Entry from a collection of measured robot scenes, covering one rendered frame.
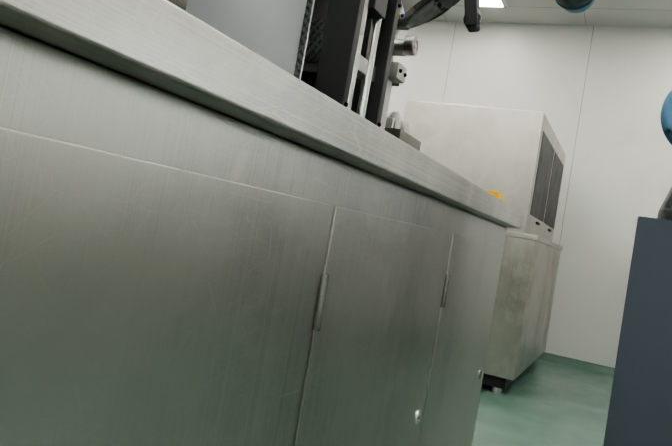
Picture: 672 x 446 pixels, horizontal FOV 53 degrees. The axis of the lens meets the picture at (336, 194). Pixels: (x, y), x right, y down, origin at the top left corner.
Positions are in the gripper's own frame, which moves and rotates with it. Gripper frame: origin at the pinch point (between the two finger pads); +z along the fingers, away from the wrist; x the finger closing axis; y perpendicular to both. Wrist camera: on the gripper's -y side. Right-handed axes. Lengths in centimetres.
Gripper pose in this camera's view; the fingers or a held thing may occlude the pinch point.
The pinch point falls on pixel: (405, 26)
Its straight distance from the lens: 145.1
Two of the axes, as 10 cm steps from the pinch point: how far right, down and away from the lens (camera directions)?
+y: -4.5, -8.4, 3.0
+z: -8.0, 5.3, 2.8
